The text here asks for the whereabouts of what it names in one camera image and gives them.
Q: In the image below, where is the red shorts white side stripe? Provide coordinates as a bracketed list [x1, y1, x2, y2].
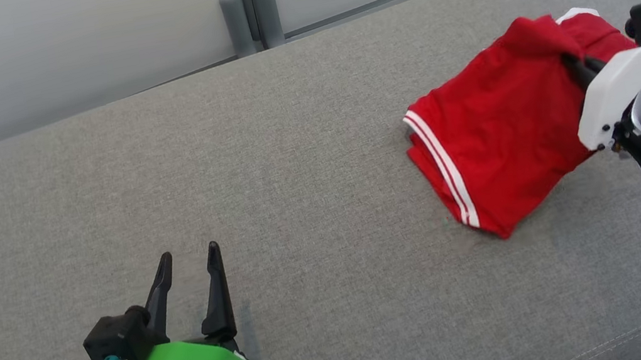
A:
[552, 0, 640, 72]

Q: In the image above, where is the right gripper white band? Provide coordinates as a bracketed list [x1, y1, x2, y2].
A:
[560, 42, 641, 155]

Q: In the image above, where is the red Bulls 23 jersey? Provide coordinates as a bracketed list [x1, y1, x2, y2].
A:
[390, 6, 626, 252]

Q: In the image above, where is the grey partition post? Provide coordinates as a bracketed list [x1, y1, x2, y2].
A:
[218, 0, 258, 61]
[239, 0, 287, 53]

